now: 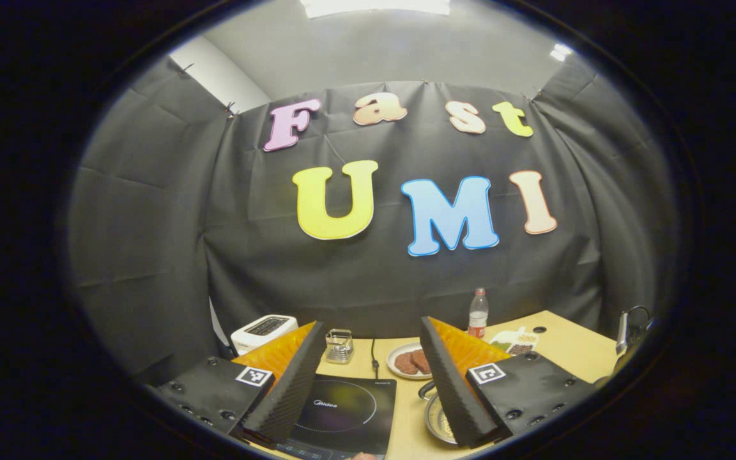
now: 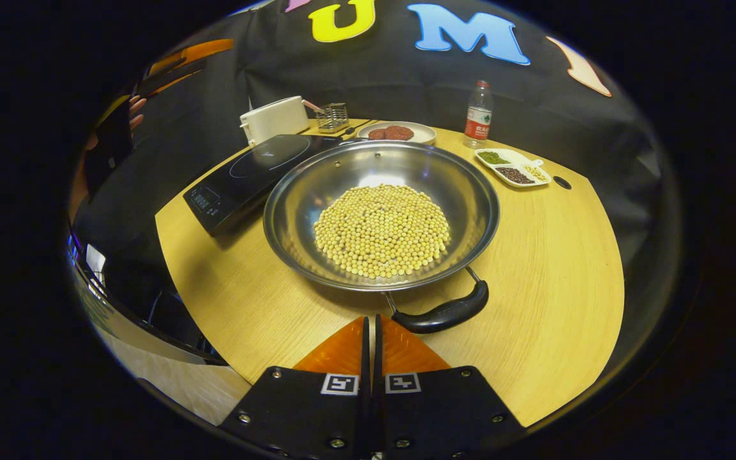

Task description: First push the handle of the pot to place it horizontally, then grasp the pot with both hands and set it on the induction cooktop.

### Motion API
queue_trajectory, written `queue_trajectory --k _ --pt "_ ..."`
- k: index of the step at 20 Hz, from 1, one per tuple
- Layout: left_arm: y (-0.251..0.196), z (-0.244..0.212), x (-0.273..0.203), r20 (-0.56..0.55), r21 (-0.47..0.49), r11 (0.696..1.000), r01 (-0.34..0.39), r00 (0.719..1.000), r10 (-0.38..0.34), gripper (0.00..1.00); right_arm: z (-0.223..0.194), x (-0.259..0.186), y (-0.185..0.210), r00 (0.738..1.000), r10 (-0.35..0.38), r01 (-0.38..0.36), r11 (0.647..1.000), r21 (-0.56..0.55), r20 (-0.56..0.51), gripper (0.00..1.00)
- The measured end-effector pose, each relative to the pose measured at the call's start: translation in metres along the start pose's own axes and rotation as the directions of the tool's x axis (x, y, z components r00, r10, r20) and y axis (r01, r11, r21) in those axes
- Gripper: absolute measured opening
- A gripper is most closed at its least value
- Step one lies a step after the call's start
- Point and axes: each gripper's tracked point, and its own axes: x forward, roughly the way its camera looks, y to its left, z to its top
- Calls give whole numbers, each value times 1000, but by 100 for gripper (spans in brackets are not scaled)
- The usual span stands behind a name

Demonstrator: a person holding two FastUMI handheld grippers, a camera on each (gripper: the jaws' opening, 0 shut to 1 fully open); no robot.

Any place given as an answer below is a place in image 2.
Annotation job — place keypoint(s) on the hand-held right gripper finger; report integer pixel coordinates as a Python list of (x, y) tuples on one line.
[(377, 383), (366, 383)]

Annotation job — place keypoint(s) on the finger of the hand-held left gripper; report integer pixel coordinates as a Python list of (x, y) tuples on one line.
[(173, 76), (205, 50)]

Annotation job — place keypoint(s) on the black induction cooktop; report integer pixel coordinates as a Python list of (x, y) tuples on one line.
[(246, 179)]

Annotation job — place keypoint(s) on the white toaster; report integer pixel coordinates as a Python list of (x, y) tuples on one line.
[(275, 120)]

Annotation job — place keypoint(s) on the pink straw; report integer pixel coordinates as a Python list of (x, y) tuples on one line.
[(312, 106)]

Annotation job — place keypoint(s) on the pile of yellow soybeans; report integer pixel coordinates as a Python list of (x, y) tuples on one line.
[(382, 230)]

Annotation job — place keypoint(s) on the red meat piece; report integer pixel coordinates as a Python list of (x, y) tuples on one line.
[(400, 133), (376, 134)]

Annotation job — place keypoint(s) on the black backdrop cloth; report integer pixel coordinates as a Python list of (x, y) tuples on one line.
[(406, 83)]

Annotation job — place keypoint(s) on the round beige plate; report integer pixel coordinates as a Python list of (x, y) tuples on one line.
[(425, 133)]

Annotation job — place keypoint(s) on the white divided bean dish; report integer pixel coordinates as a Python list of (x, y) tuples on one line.
[(512, 167)]

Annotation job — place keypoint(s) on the black table grommet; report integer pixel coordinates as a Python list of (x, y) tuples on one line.
[(561, 183)]

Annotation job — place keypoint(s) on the clear plastic water bottle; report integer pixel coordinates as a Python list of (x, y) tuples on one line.
[(478, 118)]

